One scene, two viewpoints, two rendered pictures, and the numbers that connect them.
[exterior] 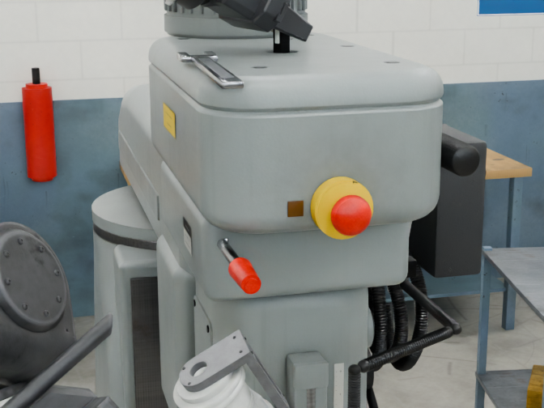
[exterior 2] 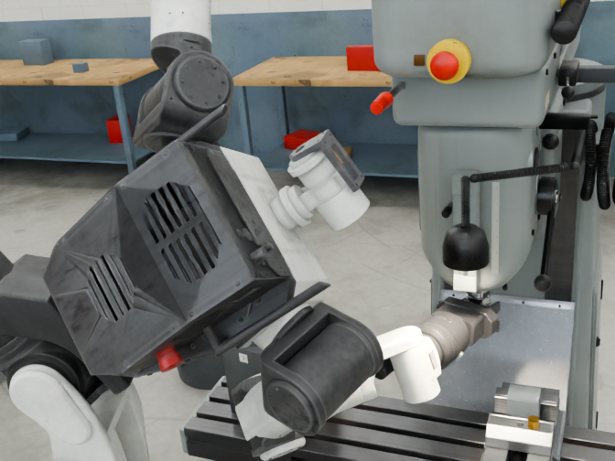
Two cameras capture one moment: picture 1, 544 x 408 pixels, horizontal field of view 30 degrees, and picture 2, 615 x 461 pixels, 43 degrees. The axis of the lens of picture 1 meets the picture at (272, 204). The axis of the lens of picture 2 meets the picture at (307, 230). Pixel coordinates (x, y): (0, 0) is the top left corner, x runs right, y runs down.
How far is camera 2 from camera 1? 0.57 m
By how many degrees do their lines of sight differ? 37
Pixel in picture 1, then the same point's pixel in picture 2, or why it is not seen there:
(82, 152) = (595, 45)
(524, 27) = not seen: outside the picture
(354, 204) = (442, 57)
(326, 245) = (475, 92)
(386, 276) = (522, 120)
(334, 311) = (492, 143)
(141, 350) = not seen: hidden behind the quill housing
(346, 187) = (447, 46)
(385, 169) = (485, 35)
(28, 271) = (200, 78)
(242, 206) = (386, 57)
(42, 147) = not seen: hidden behind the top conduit
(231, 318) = (422, 140)
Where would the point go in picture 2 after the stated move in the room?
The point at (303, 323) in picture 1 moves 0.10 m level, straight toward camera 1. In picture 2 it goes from (469, 149) to (439, 167)
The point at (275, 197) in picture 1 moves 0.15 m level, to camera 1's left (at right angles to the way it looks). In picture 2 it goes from (405, 51) to (320, 48)
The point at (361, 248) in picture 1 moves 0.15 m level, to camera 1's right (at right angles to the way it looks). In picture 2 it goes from (501, 97) to (601, 104)
